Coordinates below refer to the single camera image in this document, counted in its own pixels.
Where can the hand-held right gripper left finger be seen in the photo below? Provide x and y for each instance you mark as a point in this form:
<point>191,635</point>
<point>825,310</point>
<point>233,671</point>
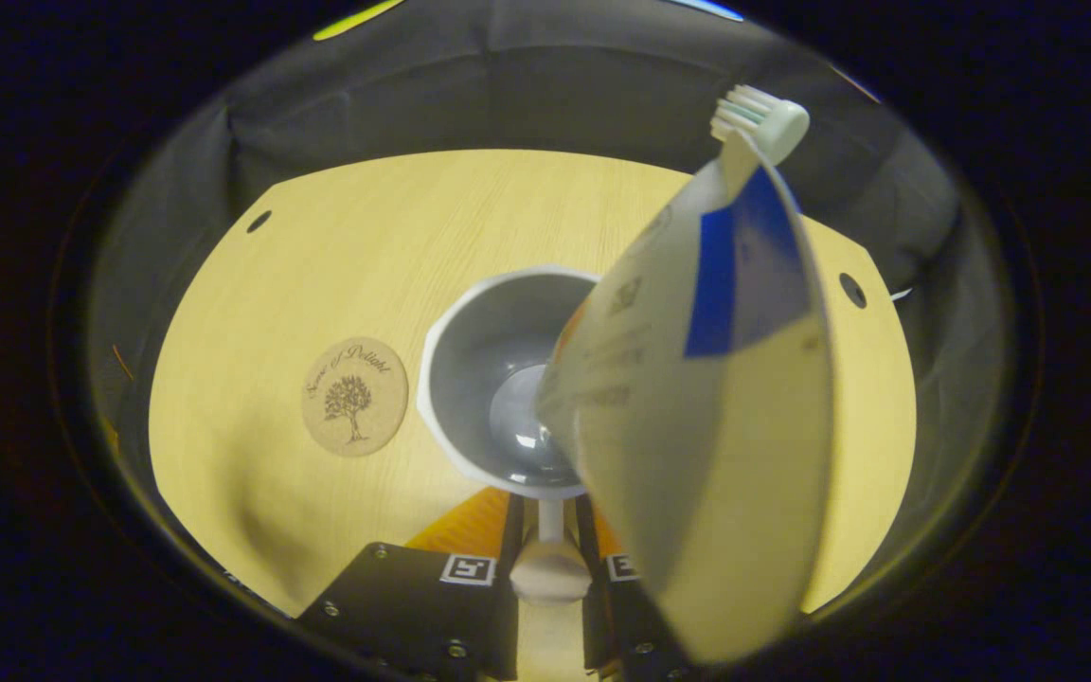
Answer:
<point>508,616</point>

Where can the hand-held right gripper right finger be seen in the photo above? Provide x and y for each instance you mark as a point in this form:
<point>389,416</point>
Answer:
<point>593,625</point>

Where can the white toothpaste tube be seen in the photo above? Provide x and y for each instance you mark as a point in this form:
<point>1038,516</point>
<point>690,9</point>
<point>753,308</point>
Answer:
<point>716,455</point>

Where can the round wooden coaster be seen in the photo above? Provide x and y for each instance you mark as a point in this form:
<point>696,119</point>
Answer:
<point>354,396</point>

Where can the white toothbrush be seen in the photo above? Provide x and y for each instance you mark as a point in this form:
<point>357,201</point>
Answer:
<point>773,128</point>

